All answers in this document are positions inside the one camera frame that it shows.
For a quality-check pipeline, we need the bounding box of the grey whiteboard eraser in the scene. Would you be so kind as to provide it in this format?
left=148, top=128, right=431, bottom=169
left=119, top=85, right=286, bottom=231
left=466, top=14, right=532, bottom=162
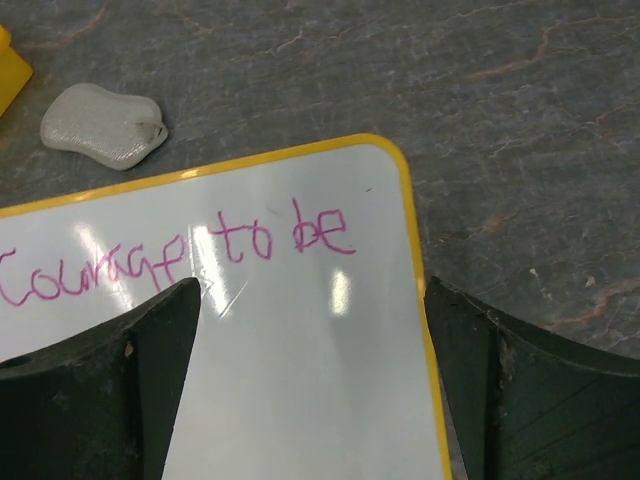
left=40, top=83, right=168, bottom=171

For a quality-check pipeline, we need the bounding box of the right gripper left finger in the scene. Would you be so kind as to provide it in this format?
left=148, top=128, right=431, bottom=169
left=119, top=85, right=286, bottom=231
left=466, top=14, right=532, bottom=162
left=1, top=278, right=201, bottom=479

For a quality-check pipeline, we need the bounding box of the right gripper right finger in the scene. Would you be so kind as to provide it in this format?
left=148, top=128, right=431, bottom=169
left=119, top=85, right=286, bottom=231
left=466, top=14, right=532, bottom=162
left=425, top=277, right=639, bottom=479

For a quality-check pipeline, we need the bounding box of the yellow plastic fruit tray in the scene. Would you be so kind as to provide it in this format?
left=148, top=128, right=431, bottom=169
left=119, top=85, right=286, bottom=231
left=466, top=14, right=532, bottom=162
left=0, top=26, right=33, bottom=116

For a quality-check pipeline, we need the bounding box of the orange framed whiteboard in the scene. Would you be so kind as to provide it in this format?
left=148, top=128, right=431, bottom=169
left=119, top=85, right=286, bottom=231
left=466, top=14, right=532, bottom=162
left=1, top=134, right=451, bottom=479

